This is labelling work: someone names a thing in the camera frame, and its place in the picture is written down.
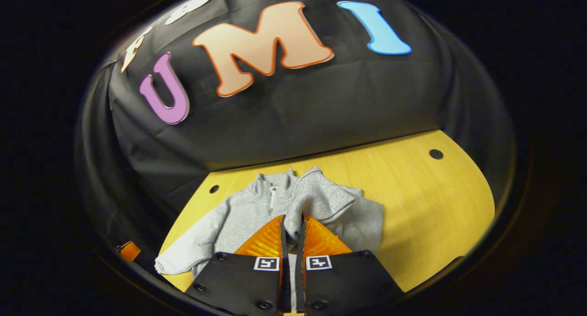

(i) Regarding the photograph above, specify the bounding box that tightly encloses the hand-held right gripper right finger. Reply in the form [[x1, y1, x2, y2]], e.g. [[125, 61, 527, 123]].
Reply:
[[296, 213, 404, 314]]

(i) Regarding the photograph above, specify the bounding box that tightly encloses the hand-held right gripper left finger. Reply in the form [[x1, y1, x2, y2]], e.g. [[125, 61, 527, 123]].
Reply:
[[186, 214, 292, 316]]

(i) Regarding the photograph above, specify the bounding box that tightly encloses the grey zip-neck sweatshirt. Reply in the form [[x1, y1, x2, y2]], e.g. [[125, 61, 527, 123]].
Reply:
[[155, 166, 384, 312]]

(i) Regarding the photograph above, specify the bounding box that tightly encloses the black backdrop cloth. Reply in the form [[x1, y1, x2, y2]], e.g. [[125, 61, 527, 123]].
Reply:
[[76, 0, 516, 261]]

